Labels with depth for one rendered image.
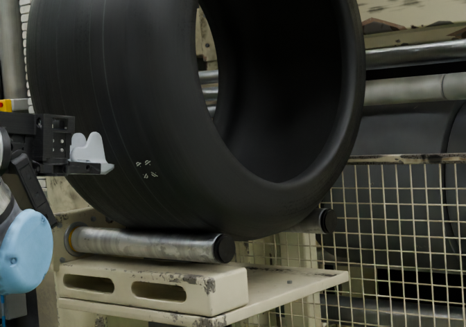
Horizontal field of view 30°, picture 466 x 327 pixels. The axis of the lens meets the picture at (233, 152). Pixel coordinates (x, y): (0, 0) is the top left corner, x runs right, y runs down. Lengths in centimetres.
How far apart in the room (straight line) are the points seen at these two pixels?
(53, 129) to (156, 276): 31
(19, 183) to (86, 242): 37
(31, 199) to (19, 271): 23
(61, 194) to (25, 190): 51
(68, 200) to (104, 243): 21
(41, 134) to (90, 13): 20
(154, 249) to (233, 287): 15
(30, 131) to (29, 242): 25
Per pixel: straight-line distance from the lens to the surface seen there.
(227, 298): 132
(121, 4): 122
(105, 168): 123
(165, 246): 136
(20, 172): 115
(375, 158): 168
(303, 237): 201
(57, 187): 167
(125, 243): 143
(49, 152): 116
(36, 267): 97
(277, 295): 142
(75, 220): 155
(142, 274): 138
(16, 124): 115
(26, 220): 95
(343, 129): 151
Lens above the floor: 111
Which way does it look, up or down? 3 degrees down
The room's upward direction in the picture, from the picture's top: 4 degrees counter-clockwise
